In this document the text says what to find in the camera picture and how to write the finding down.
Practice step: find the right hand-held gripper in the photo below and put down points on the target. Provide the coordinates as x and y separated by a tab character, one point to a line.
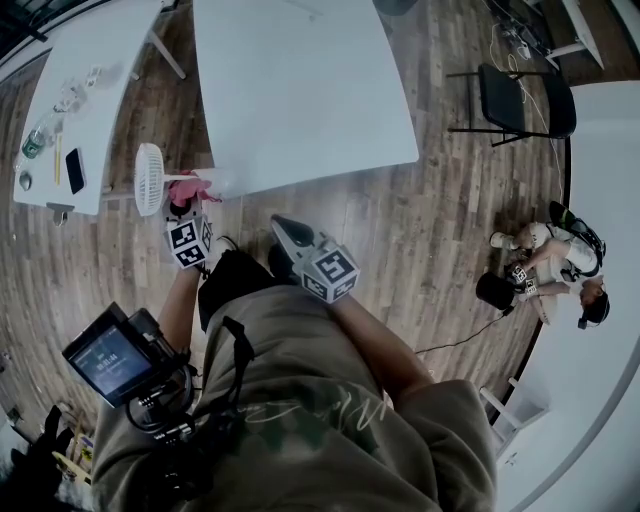
330	272

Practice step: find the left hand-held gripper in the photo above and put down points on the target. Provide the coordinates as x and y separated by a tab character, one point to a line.
190	242

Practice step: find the pink cloth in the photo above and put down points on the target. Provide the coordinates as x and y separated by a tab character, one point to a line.
187	187

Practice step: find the small white desk fan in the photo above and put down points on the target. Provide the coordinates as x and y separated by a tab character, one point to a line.
149	180

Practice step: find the person's right forearm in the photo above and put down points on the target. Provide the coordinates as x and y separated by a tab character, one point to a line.
380	350

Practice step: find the person's left forearm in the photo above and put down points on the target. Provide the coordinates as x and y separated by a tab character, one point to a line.
180	310

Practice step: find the white standing desk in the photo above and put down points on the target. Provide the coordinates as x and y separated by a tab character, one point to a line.
582	25

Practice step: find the person's white shoe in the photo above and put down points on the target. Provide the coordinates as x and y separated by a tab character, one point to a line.
227	246

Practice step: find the person's black trousers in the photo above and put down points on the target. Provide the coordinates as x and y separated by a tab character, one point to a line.
230	280

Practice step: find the black smartphone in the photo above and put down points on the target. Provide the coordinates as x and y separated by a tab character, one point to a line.
75	171

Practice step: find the grey table clamp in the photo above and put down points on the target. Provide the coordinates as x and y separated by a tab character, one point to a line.
60	207

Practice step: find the yellow pencil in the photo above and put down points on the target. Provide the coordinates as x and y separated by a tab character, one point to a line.
57	159

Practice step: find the white table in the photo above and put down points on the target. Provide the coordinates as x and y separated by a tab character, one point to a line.
300	90
100	100

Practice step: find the grey computer mouse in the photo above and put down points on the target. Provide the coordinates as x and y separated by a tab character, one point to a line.
25	181

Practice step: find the clear plastic cup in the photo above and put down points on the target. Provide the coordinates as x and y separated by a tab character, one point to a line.
67	97

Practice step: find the black chest monitor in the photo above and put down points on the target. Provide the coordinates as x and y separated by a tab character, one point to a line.
110	362

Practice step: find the person's olive shirt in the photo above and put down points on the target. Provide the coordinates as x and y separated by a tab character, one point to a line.
310	435

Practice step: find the black bucket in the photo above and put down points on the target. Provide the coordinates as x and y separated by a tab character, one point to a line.
495	290

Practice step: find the black folding chair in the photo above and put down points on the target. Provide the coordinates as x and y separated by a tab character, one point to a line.
500	102

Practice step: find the black metal railing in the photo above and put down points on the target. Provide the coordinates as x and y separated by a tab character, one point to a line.
25	20

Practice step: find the yellow wooden toy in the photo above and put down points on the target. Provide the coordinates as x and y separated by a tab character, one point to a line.
72	467

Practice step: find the white wooden shelf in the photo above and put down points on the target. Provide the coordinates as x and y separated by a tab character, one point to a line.
525	410

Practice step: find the black chest camera rig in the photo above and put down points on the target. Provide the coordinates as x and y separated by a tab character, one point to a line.
160	430

